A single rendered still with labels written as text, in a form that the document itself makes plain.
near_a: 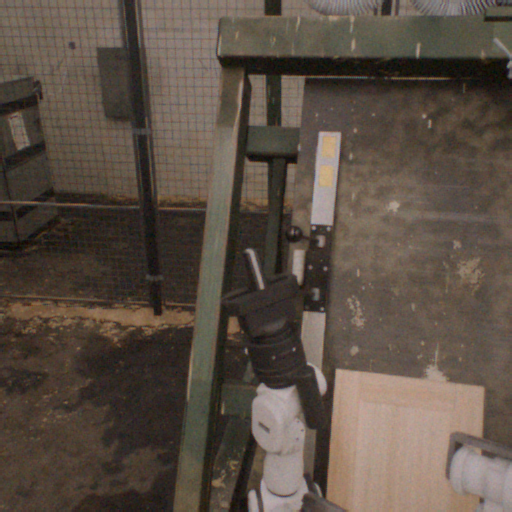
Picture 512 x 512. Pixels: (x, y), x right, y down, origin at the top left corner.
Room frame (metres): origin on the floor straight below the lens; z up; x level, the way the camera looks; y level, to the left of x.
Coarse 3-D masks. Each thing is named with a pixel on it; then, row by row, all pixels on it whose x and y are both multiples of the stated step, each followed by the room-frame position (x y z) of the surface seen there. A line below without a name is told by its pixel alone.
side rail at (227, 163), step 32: (224, 96) 1.30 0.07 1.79; (224, 128) 1.26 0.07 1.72; (224, 160) 1.22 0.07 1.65; (224, 192) 1.18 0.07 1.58; (224, 224) 1.14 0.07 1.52; (224, 256) 1.10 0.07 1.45; (224, 288) 1.09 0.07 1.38; (224, 320) 1.08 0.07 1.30; (192, 352) 1.00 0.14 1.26; (224, 352) 1.07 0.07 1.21; (192, 384) 0.96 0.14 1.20; (192, 416) 0.93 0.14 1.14; (192, 448) 0.89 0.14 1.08; (192, 480) 0.85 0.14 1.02
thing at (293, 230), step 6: (288, 228) 1.02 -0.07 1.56; (294, 228) 1.01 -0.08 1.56; (300, 228) 1.02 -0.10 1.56; (288, 234) 1.01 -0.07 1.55; (294, 234) 1.00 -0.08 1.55; (300, 234) 1.01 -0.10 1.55; (288, 240) 1.01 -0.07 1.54; (294, 240) 1.00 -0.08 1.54; (300, 240) 1.01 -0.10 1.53; (312, 240) 1.06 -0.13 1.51; (318, 240) 1.08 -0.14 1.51; (324, 240) 1.08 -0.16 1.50; (318, 246) 1.08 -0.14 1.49
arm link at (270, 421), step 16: (256, 400) 0.66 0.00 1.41; (272, 400) 0.64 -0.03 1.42; (256, 416) 0.66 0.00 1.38; (272, 416) 0.63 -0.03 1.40; (288, 416) 0.64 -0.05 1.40; (256, 432) 0.66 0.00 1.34; (272, 432) 0.63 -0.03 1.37; (288, 432) 0.69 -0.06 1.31; (304, 432) 0.69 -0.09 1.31; (272, 448) 0.64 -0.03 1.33; (288, 448) 0.65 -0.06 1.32
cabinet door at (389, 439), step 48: (336, 384) 0.94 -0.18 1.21; (384, 384) 0.93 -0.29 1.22; (432, 384) 0.92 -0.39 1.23; (336, 432) 0.89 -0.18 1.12; (384, 432) 0.88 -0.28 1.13; (432, 432) 0.87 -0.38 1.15; (480, 432) 0.86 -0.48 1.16; (336, 480) 0.84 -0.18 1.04; (384, 480) 0.83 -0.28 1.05; (432, 480) 0.82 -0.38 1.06
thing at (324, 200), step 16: (320, 144) 1.22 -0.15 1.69; (336, 144) 1.21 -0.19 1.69; (320, 160) 1.20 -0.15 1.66; (336, 160) 1.19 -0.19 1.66; (336, 176) 1.17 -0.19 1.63; (320, 192) 1.16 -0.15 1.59; (336, 192) 1.18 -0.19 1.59; (320, 208) 1.14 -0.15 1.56; (304, 320) 1.01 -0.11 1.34; (320, 320) 1.01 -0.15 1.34; (304, 336) 0.99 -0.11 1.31; (320, 336) 0.99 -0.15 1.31; (320, 352) 0.97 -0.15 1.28; (320, 368) 0.95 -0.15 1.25; (304, 448) 0.87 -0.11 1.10; (304, 464) 0.85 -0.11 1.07
